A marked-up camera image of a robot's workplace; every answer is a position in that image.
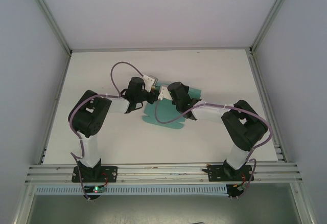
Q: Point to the aluminium mounting rail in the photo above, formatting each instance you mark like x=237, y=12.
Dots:
x=163, y=173

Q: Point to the aluminium frame leg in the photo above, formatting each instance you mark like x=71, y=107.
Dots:
x=304, y=208
x=25, y=208

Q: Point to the aluminium left side rail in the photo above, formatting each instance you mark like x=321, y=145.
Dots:
x=58, y=93

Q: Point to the aluminium frame post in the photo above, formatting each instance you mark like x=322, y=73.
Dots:
x=270, y=17
x=49, y=17

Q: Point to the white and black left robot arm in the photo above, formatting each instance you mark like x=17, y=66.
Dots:
x=89, y=147

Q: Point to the aluminium right frame post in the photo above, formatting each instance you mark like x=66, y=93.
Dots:
x=270, y=17

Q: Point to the teal paper box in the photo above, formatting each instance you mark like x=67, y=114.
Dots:
x=166, y=111

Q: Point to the circuit board with green light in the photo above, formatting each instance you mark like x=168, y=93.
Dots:
x=95, y=189

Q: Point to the aluminium left frame post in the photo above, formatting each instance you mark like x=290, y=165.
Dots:
x=49, y=17

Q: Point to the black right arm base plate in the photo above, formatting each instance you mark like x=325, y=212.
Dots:
x=214, y=174

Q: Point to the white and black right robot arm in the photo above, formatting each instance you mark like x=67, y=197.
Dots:
x=237, y=157

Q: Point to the aluminium right side rail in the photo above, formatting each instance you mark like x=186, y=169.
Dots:
x=264, y=93

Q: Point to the grey metal sheet panel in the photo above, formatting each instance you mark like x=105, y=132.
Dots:
x=163, y=211

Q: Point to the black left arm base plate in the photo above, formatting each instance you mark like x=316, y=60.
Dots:
x=112, y=174

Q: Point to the small circuit board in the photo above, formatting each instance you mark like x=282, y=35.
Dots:
x=241, y=187

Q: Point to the black mounting bracket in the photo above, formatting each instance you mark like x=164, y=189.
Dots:
x=232, y=192
x=92, y=198

